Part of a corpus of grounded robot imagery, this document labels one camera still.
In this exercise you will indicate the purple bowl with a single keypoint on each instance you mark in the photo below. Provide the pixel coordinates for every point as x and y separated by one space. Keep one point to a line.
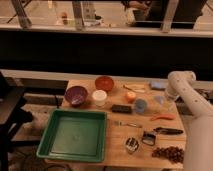
76 95

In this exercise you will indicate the white cup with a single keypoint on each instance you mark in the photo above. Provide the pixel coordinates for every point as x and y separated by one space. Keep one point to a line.
99 97

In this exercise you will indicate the blue sponge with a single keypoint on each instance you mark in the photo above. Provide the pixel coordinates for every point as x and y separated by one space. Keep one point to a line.
157 85

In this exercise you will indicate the orange handled tool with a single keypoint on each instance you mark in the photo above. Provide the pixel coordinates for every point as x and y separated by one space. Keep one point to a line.
163 116

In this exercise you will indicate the green plastic tray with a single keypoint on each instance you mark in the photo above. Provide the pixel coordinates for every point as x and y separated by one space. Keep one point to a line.
74 135

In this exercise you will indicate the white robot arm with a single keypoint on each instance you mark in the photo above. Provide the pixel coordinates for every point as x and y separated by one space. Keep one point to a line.
198 154

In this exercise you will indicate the orange fruit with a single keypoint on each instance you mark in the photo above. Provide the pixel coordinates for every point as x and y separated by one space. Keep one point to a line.
130 96

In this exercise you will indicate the small metal cup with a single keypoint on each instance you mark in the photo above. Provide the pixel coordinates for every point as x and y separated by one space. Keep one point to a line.
131 145

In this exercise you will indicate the orange bowl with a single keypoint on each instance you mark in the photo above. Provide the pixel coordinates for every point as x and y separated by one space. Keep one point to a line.
105 83

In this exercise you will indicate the black rectangular block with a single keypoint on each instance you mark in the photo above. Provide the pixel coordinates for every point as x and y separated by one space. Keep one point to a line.
121 109

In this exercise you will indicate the brown pile of raisins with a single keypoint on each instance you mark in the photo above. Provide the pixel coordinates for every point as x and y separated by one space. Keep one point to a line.
173 154

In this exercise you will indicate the wooden spoon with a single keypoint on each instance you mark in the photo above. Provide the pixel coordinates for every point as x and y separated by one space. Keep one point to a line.
135 88

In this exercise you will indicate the black chair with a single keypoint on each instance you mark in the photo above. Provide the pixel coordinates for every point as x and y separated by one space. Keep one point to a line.
12 117

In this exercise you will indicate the metal fork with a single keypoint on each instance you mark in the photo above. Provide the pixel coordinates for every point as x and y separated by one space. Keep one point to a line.
127 124

